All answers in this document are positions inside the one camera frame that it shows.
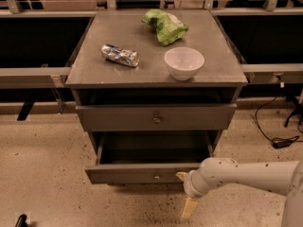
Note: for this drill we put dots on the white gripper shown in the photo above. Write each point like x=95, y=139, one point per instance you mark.
x=190, y=184

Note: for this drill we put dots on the grey drawer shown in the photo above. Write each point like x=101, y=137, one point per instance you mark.
x=129, y=157
x=188, y=117

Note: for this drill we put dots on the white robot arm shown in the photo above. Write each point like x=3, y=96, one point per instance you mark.
x=283, y=178

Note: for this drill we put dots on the grey top drawer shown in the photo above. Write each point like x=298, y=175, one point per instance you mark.
x=188, y=117

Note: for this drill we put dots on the grey drawer cabinet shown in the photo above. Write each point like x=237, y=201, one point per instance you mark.
x=97, y=81

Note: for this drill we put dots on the white bowl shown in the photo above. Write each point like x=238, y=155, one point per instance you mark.
x=183, y=62

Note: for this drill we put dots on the crushed silver can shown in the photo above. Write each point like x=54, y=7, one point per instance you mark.
x=122, y=56

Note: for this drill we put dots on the green chip bag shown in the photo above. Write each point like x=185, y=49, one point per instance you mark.
x=168, y=27

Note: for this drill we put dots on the black object bottom left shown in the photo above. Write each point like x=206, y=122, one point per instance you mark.
x=21, y=221

